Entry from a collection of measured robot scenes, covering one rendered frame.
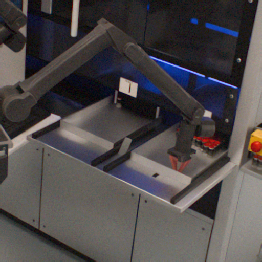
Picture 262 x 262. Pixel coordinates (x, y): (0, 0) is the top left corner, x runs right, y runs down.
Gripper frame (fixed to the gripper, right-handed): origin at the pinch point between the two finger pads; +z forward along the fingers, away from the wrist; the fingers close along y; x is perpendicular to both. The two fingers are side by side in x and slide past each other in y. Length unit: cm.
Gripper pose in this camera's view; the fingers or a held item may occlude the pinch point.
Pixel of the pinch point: (176, 173)
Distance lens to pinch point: 239.1
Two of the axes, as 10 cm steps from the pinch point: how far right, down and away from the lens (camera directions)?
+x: -8.1, -3.5, 4.7
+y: 5.5, -1.8, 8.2
